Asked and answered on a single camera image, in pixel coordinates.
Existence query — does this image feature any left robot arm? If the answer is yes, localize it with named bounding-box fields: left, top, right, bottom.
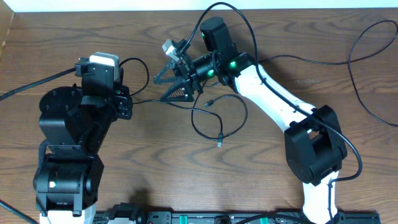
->
left=33, top=52, right=133, bottom=223

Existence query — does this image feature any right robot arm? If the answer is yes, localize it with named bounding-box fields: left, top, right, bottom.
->
left=154, top=17, right=347, bottom=223

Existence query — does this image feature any black USB cable short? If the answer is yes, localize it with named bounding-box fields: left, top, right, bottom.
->
left=119, top=57, right=249, bottom=148

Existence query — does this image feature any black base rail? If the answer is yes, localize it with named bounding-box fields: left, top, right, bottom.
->
left=93, top=202, right=382, bottom=224

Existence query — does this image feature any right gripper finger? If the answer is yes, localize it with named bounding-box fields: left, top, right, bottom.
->
left=153, top=59, right=177, bottom=85
left=160, top=77, right=194, bottom=102

